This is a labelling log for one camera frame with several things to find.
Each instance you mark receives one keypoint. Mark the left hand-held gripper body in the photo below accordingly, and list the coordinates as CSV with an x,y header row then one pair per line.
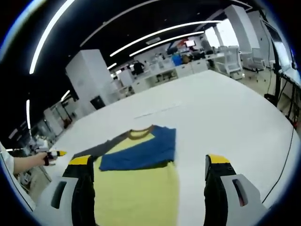
x,y
41,146

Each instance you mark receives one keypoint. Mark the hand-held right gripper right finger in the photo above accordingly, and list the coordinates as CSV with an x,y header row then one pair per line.
x,y
218,200

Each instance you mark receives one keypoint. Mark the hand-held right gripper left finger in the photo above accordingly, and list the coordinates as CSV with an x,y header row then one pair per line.
x,y
80,200

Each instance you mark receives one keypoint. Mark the yellow garment blue grey sleeves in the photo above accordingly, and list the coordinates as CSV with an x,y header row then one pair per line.
x,y
136,188

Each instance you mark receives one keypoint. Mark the person's left hand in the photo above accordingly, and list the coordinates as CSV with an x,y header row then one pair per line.
x,y
43,158

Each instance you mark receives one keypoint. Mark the ceiling light strip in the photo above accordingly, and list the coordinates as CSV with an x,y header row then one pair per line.
x,y
65,95
28,114
15,149
44,33
164,30
164,41

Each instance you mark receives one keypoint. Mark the white shelving unit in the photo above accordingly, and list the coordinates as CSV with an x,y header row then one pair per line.
x,y
55,117

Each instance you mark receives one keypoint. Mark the person's white coat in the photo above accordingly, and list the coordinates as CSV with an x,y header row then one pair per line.
x,y
11,186

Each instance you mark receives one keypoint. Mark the black square panel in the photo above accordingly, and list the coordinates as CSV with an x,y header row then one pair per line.
x,y
97,102

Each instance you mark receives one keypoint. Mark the large white pillar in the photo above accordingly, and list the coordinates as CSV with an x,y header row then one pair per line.
x,y
89,73

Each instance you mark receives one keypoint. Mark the tall white cabinet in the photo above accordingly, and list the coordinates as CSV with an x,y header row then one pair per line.
x,y
127,77

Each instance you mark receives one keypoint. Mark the white power strip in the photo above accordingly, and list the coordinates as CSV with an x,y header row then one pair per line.
x,y
157,110

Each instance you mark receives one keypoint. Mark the row of white low cabinets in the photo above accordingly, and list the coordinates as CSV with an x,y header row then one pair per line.
x,y
185,69

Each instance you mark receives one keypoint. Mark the white office chair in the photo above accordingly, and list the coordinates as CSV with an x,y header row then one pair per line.
x,y
232,62

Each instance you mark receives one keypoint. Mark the blue barrel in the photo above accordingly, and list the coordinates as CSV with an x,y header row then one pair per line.
x,y
176,60

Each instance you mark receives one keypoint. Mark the black equipment stand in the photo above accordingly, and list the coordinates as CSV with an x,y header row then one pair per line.
x,y
277,58

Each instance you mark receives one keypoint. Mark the bright monitor screen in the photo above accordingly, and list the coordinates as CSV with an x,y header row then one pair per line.
x,y
190,43

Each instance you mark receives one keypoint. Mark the white square column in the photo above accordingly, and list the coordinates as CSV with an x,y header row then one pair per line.
x,y
240,28

